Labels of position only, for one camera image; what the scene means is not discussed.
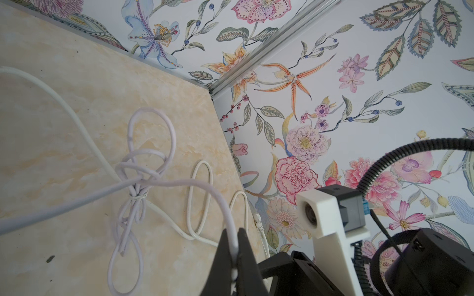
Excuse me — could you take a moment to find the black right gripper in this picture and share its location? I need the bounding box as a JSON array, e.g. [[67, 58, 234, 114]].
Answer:
[[258, 228, 474, 296]]

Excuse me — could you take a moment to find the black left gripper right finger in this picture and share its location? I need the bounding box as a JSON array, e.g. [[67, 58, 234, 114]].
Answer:
[[236, 228, 269, 296]]

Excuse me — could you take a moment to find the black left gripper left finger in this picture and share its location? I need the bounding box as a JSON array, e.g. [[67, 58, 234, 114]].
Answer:
[[200, 229, 233, 296]]

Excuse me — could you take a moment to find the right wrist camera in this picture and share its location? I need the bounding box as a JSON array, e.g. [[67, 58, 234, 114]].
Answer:
[[296, 185, 370, 296]]

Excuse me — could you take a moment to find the white power strip cord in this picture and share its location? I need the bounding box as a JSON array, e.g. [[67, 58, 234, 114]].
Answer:
[[0, 66, 271, 260]]

